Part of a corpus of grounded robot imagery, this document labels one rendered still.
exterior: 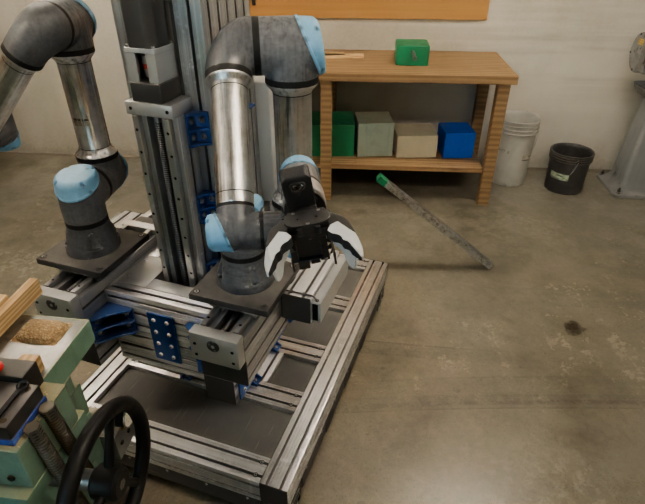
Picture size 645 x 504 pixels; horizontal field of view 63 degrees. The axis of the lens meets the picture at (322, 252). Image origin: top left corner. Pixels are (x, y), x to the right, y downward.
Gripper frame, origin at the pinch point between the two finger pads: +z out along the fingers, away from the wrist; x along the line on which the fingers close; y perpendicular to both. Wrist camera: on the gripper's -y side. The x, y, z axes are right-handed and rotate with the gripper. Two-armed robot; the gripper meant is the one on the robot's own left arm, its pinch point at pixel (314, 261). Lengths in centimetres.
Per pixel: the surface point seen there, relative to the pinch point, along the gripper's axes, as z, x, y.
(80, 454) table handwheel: 5.4, 40.1, 23.9
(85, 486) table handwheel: 2, 45, 36
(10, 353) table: -24, 63, 25
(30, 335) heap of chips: -28, 60, 25
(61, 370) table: -21, 53, 29
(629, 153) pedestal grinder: -250, -223, 128
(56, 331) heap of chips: -28, 55, 25
